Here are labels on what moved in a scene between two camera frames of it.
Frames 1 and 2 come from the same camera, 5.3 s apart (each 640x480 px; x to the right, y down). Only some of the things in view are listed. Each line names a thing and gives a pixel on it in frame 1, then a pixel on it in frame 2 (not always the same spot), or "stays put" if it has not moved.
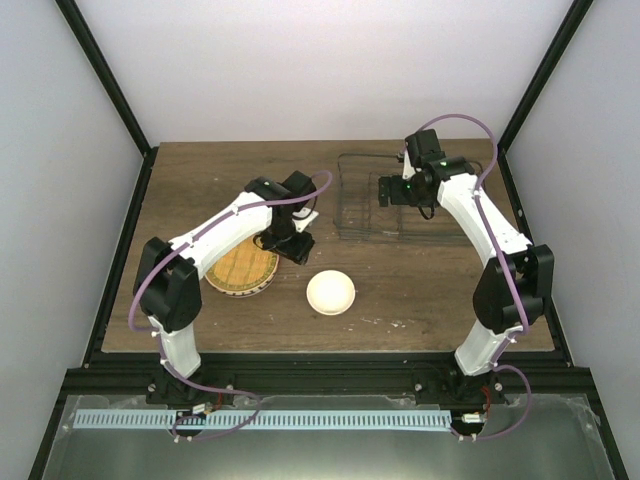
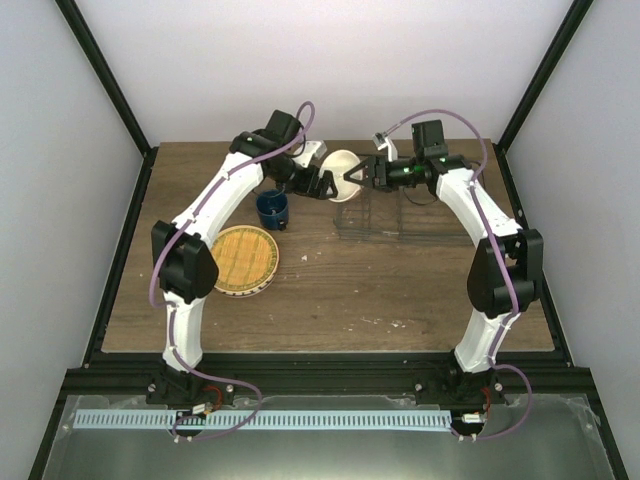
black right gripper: (397, 195) to (369, 184)
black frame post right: (566, 30) stays put
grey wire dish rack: (358, 216) stays put
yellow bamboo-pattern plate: (243, 270) stays put
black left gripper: (297, 252) to (303, 187)
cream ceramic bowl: (330, 292) to (337, 163)
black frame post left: (109, 82) stays put
